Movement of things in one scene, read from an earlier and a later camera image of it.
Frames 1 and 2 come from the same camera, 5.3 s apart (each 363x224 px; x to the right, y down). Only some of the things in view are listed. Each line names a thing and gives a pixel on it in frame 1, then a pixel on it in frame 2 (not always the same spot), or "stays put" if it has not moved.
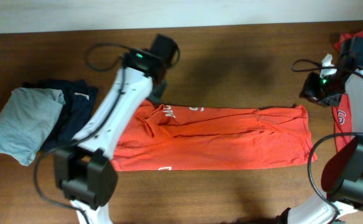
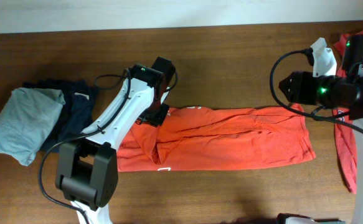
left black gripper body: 157,90 → 155,114
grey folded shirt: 26,118 stays put
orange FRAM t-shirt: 166,137 stays put
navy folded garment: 80,100 stays put
